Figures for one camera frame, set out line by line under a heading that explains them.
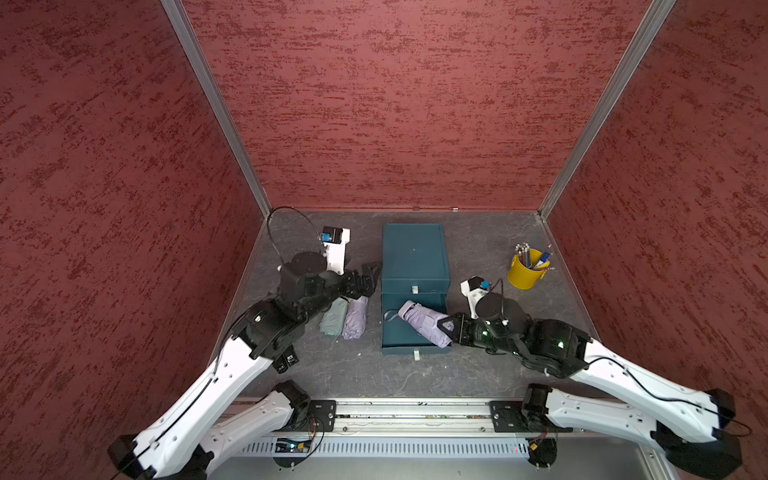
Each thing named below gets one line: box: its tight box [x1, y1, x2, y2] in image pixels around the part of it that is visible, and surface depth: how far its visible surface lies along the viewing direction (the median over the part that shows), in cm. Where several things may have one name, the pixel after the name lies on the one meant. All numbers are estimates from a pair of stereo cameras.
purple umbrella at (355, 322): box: [342, 296, 369, 340], surface depth 88 cm
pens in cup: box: [514, 242, 551, 270], surface depth 94 cm
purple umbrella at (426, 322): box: [398, 300, 453, 348], surface depth 70 cm
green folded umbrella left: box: [319, 297, 348, 335], surface depth 89 cm
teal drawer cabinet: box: [381, 224, 451, 295], surface depth 81 cm
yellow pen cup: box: [508, 248, 551, 290], surface depth 97 cm
